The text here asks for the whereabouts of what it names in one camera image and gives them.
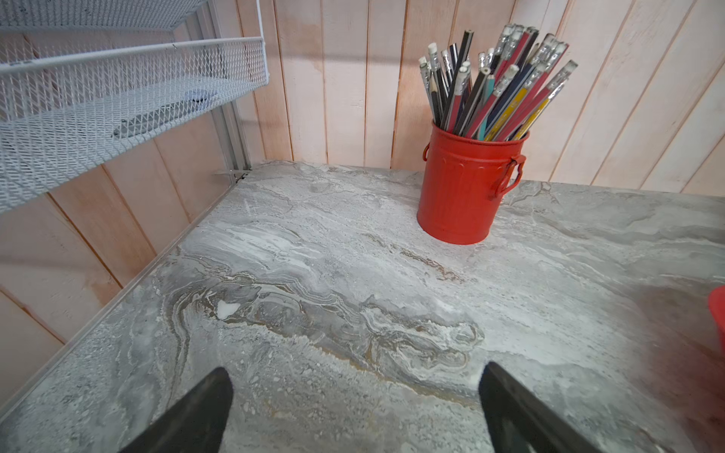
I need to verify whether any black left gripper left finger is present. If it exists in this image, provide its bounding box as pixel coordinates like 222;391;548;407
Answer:
123;367;233;452

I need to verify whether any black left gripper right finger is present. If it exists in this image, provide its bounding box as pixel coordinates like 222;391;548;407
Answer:
478;362;599;452

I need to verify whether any red flower-shaped fruit bowl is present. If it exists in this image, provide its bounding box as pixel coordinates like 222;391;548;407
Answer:
708;286;725;351

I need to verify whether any red metal pencil bucket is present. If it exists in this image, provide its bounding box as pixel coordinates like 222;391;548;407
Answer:
416;126;526;245

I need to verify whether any bundle of pencils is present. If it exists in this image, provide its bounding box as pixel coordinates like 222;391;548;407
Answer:
418;24;579;143

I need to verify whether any white wire mesh shelf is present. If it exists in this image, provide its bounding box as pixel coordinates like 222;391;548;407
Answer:
1;1;269;211

